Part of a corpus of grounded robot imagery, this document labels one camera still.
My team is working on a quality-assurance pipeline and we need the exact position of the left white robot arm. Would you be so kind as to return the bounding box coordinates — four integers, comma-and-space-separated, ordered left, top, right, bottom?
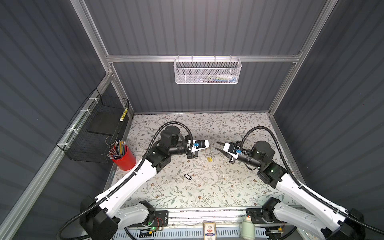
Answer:
79, 121, 209, 240

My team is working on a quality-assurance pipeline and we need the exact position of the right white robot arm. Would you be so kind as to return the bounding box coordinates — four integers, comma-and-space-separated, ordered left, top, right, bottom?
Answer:
220, 141, 366, 240

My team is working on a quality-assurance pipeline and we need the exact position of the black key tag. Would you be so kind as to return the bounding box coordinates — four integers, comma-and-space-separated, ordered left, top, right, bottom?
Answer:
184, 174, 192, 181

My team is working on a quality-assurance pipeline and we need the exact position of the red pencil cup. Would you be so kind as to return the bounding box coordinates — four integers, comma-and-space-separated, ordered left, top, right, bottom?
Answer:
107, 141, 137, 171

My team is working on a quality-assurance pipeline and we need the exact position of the pale green bottle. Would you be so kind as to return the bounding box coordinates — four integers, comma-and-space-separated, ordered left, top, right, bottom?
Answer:
240, 216, 256, 240

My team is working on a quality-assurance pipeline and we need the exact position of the small card box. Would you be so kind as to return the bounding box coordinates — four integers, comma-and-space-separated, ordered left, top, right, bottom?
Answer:
203, 222, 217, 240

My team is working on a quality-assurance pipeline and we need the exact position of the yellow marker in basket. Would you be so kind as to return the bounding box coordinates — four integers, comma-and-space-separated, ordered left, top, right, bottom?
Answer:
120, 108, 128, 122

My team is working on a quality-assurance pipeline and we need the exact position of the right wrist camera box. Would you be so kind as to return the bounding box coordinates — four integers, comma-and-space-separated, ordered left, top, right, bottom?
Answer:
223, 144, 241, 154

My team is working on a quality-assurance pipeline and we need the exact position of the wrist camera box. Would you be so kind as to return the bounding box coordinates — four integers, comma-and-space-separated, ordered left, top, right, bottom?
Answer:
223, 144, 241, 154
193, 140, 210, 151

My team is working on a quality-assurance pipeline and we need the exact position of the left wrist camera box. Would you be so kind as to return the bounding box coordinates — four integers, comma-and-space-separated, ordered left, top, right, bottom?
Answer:
193, 140, 210, 151

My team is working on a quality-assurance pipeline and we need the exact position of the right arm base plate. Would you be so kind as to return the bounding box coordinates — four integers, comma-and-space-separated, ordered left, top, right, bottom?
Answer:
246, 207, 284, 225

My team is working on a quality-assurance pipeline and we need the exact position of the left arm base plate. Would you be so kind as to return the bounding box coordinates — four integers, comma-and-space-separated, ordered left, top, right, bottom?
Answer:
130, 211, 170, 228

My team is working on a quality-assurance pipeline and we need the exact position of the white mesh wall basket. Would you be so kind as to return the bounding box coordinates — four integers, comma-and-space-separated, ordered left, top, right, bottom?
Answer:
173, 58, 242, 85

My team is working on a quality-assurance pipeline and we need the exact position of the black wire wall basket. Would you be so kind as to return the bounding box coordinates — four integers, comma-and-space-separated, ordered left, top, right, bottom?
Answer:
57, 89, 130, 164

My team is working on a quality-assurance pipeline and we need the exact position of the slotted cable duct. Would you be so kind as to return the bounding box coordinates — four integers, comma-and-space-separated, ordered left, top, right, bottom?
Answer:
113, 227, 270, 240

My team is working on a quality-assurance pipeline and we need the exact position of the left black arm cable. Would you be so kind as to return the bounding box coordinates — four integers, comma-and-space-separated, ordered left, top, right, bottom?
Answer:
56, 121, 195, 240

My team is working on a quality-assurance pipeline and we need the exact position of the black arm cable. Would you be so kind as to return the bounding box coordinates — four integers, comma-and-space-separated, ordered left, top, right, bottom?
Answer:
239, 125, 384, 238
56, 121, 195, 240

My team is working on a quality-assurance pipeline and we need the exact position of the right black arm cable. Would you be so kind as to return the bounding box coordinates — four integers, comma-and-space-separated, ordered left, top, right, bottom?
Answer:
239, 125, 384, 238

